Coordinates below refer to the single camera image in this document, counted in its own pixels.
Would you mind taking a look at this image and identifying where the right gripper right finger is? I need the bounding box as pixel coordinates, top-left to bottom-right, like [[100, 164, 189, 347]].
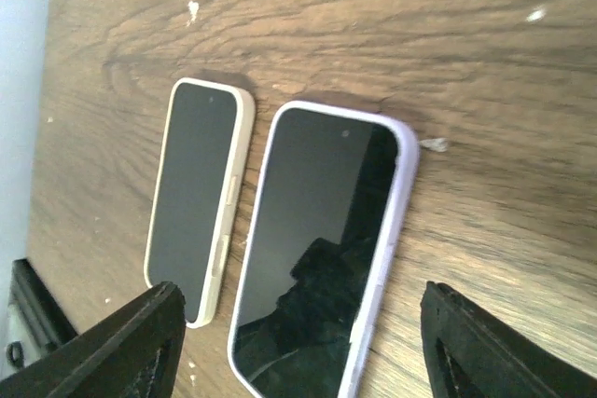
[[421, 281, 596, 398]]

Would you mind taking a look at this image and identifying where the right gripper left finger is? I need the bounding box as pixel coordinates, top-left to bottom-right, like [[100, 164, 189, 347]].
[[1, 282, 186, 397]]

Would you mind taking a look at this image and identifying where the beige phone case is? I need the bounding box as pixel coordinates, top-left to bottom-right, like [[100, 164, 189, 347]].
[[144, 77, 256, 328]]

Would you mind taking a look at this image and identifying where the lavender phone case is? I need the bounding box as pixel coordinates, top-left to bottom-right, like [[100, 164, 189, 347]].
[[227, 100, 421, 398]]

